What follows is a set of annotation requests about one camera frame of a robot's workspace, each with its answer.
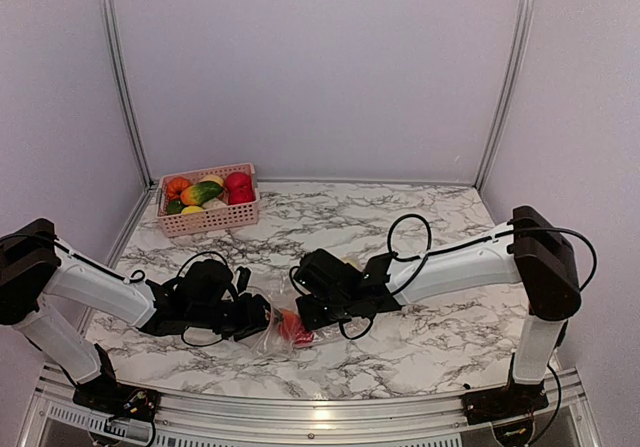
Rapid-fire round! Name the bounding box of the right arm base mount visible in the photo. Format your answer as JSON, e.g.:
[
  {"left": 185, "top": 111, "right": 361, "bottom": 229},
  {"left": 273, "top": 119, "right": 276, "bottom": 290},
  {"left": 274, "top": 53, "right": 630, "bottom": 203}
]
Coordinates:
[{"left": 461, "top": 373, "right": 549, "bottom": 425}]

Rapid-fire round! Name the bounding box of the peach coloured fake fruit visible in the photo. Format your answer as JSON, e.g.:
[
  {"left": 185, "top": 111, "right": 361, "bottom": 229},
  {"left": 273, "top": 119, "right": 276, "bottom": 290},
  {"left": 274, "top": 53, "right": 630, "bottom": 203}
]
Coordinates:
[{"left": 199, "top": 175, "right": 224, "bottom": 188}]

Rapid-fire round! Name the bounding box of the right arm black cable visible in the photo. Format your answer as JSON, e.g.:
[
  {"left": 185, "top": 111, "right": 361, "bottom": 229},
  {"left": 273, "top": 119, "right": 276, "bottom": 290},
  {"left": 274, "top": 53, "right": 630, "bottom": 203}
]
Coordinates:
[{"left": 288, "top": 212, "right": 598, "bottom": 383}]

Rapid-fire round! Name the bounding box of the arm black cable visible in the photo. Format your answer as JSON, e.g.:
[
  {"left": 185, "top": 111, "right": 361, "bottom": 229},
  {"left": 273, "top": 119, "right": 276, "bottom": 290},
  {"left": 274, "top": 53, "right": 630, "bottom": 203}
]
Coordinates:
[
  {"left": 288, "top": 212, "right": 598, "bottom": 383},
  {"left": 0, "top": 234, "right": 241, "bottom": 348}
]

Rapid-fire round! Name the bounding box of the clear zip top bag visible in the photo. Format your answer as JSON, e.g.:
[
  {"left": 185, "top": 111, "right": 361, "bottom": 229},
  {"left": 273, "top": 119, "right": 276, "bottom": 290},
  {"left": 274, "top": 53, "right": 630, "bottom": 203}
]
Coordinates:
[{"left": 241, "top": 286, "right": 369, "bottom": 357}]

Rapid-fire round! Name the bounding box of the yellow fake pear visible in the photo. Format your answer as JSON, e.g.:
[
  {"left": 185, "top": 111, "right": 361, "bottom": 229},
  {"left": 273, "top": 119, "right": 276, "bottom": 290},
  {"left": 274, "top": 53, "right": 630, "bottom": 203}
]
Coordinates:
[{"left": 181, "top": 205, "right": 204, "bottom": 215}]

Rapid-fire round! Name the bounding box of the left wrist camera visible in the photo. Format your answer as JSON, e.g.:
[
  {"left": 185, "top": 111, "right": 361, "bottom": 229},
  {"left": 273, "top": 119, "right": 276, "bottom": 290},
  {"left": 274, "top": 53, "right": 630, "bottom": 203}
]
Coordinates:
[{"left": 236, "top": 266, "right": 251, "bottom": 294}]

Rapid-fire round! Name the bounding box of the aluminium front frame rail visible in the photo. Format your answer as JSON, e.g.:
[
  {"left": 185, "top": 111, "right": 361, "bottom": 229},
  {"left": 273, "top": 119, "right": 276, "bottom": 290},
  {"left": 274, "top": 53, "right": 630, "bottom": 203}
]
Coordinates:
[{"left": 17, "top": 365, "right": 602, "bottom": 446}]

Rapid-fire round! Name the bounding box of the white fake cabbage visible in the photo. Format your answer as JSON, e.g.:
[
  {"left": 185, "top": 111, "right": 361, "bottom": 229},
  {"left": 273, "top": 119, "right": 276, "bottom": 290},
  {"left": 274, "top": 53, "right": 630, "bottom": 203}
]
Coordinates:
[{"left": 201, "top": 198, "right": 227, "bottom": 210}]

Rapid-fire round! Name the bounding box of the green red fake mango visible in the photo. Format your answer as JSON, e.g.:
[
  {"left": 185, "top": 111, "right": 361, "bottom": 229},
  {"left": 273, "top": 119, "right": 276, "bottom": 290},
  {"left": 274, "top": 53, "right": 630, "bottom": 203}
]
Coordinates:
[{"left": 180, "top": 182, "right": 224, "bottom": 206}]

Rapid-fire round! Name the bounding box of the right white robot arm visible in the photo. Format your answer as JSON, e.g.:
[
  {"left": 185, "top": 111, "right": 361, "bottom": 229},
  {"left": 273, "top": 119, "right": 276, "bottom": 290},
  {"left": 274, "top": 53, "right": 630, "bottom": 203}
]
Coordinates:
[{"left": 289, "top": 206, "right": 583, "bottom": 415}]

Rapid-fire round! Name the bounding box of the green fake vegetable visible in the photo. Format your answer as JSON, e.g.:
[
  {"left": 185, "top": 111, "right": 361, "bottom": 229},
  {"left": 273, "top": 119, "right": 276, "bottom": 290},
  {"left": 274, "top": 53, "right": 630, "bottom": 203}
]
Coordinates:
[{"left": 166, "top": 199, "right": 185, "bottom": 215}]

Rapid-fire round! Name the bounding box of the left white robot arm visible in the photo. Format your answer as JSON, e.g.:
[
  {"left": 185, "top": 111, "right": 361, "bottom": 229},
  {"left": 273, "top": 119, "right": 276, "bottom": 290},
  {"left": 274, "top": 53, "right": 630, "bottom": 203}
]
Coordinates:
[{"left": 1, "top": 218, "right": 272, "bottom": 412}]

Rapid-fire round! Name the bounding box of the pink perforated plastic basket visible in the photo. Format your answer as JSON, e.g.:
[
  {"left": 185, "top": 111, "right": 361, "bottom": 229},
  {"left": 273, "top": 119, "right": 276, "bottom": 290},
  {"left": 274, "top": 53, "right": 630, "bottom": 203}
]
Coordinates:
[{"left": 156, "top": 163, "right": 260, "bottom": 237}]

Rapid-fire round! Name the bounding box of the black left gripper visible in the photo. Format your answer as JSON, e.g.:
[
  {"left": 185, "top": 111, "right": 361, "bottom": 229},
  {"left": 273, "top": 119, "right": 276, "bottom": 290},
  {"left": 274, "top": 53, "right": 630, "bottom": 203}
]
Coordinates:
[{"left": 189, "top": 293, "right": 284, "bottom": 342}]

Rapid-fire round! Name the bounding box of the aluminium corner post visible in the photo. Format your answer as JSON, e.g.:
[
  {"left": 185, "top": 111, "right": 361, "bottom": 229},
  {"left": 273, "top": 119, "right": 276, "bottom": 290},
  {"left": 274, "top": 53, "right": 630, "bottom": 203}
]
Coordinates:
[
  {"left": 99, "top": 0, "right": 154, "bottom": 190},
  {"left": 474, "top": 0, "right": 535, "bottom": 193}
]

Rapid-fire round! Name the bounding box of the orange red fake mango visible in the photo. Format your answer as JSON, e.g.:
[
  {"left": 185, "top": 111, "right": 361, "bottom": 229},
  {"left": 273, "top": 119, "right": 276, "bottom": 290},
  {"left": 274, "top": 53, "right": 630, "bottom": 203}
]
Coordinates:
[{"left": 278, "top": 309, "right": 314, "bottom": 346}]

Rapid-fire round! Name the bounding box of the right aluminium corner post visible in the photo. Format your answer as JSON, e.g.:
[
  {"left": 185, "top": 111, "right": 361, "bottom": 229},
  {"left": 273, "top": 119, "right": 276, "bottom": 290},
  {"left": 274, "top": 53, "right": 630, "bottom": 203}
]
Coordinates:
[{"left": 474, "top": 0, "right": 535, "bottom": 193}]

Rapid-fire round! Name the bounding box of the orange fake fruit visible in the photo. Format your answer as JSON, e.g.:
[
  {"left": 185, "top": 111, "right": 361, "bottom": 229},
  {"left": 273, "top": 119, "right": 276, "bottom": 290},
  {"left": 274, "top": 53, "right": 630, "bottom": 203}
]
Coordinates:
[{"left": 167, "top": 176, "right": 192, "bottom": 201}]

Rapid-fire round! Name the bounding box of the left aluminium corner post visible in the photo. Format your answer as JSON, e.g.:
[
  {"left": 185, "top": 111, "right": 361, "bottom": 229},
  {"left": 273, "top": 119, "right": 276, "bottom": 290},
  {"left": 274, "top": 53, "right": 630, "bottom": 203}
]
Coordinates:
[{"left": 99, "top": 0, "right": 154, "bottom": 190}]

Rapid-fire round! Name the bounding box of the yellow fake lemon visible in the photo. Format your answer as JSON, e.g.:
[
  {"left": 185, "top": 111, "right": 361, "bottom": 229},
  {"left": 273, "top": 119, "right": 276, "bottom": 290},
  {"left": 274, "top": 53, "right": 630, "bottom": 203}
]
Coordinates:
[{"left": 342, "top": 257, "right": 361, "bottom": 270}]

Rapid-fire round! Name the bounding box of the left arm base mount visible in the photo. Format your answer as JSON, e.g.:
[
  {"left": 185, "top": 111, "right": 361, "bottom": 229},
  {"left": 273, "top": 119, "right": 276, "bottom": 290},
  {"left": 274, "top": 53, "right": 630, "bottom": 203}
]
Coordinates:
[{"left": 73, "top": 344, "right": 160, "bottom": 423}]

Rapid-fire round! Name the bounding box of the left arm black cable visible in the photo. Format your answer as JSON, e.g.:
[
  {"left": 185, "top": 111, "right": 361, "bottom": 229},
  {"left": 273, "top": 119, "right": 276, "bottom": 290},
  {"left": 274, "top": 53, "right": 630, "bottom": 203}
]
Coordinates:
[{"left": 0, "top": 234, "right": 241, "bottom": 348}]

